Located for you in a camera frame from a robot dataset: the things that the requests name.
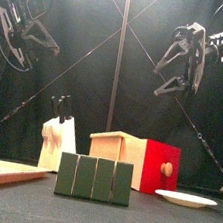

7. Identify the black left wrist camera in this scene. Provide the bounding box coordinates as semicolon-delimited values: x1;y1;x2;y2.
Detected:
22;0;48;23

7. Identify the black toy knife handle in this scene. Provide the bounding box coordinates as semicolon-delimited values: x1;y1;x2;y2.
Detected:
54;95;69;125
62;94;75;121
47;94;61;119

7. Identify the wooden box with slotted lid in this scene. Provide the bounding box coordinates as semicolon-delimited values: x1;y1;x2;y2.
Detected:
86;126;141;165

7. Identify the red-fronted wooden drawer with knob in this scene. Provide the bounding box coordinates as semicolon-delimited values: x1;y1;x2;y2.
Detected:
115;135;183;199

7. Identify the thin metal frame pole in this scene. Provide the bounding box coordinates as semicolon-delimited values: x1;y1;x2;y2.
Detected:
105;0;132;133

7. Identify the pink rectangular tray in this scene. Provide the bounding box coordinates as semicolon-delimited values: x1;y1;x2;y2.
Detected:
0;159;53;198

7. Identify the white round plate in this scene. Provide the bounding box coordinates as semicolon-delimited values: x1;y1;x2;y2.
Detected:
153;188;220;212

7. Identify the dark green sliced toy roll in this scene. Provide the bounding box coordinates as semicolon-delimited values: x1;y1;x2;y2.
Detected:
52;150;136;208

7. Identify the wooden toy knife block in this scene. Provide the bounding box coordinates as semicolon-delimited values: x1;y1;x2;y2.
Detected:
35;112;82;175

